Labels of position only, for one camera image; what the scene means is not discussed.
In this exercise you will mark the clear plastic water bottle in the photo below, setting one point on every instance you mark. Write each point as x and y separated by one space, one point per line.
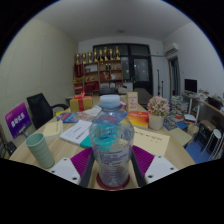
111 150

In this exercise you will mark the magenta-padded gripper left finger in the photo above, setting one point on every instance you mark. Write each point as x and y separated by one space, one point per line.
65 169

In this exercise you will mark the stack of books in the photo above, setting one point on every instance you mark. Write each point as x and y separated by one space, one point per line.
178 108

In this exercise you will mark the blue and red flyer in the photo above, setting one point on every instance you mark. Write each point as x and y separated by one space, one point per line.
68 117

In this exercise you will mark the black computer monitor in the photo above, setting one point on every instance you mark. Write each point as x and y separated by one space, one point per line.
191 86

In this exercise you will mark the wooden shelf unit with trophies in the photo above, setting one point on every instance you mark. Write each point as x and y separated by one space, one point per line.
98 71

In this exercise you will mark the dark glass door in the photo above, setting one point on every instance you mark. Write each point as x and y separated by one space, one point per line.
140 66

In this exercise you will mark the orange red book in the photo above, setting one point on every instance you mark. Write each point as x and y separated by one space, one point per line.
139 119

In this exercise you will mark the pale green cup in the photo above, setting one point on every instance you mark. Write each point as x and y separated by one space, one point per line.
40 150

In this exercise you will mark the purple sign board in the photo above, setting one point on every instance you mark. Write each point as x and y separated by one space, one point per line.
18 120

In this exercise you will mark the beige book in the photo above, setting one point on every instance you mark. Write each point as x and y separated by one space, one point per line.
53 128

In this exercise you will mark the grey padded chair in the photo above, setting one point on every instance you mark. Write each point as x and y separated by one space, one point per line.
142 95

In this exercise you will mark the long side desk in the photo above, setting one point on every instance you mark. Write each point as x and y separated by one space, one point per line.
208 106

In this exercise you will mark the small standing card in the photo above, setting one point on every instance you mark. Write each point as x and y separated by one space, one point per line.
132 101

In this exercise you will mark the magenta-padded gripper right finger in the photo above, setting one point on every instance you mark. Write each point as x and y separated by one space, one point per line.
160 168

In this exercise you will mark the black office chair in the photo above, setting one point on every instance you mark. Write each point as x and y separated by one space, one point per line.
40 106

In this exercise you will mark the pink flowers in white pot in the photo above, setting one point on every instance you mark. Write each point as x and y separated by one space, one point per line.
157 110

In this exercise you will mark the white round stool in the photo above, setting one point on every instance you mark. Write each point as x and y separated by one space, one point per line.
215 132

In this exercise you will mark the white printed paper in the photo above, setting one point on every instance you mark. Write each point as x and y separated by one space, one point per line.
76 131

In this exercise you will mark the white wall air conditioner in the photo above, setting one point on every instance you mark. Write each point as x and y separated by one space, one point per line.
171 49

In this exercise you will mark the yellow gift box red ribbon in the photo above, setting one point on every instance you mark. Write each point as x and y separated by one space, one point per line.
81 104

